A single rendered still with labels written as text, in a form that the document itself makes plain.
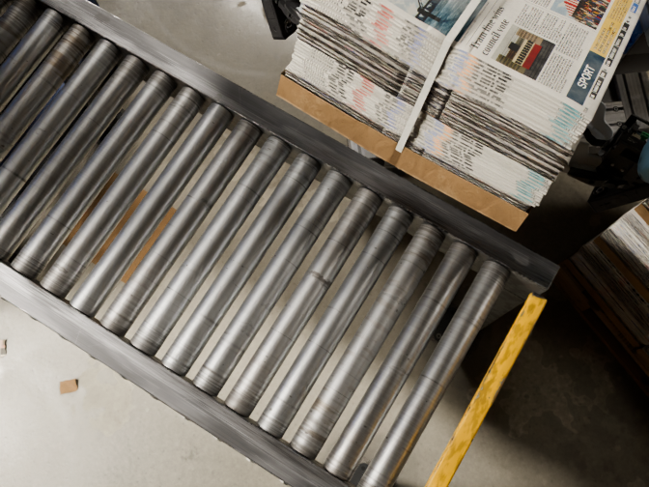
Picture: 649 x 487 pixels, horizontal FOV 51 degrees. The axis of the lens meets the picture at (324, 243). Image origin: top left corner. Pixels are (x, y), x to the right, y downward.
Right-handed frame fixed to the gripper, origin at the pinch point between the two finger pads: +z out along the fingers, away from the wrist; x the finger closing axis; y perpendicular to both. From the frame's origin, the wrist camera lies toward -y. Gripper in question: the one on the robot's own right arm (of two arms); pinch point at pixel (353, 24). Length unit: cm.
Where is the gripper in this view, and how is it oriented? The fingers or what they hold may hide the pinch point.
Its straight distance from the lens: 115.7
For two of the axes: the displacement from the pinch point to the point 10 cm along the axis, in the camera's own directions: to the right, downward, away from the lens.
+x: 5.0, -6.7, 5.6
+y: 1.9, -5.4, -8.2
